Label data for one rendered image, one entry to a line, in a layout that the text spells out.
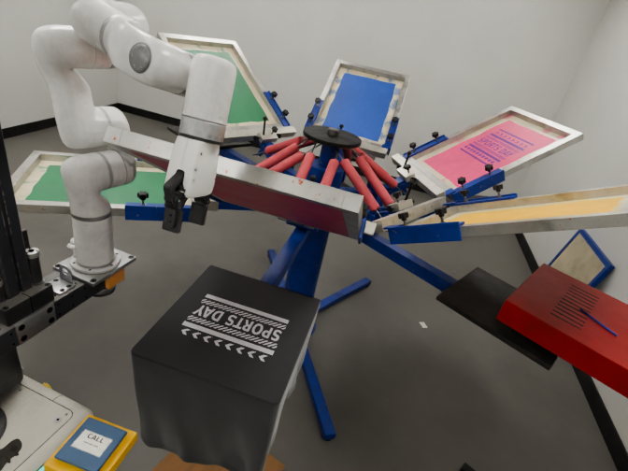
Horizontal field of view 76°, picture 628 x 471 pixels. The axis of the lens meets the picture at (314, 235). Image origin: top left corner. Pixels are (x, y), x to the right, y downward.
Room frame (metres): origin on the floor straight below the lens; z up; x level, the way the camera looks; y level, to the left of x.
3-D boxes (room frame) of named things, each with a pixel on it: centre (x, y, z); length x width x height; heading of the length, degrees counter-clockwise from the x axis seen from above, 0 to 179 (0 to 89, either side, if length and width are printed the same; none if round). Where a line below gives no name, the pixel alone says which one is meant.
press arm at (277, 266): (1.47, 0.11, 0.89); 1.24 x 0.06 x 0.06; 171
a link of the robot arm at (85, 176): (0.90, 0.58, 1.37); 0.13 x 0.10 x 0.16; 151
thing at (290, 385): (0.95, -0.02, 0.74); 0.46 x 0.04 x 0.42; 171
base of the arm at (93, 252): (0.90, 0.60, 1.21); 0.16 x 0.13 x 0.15; 76
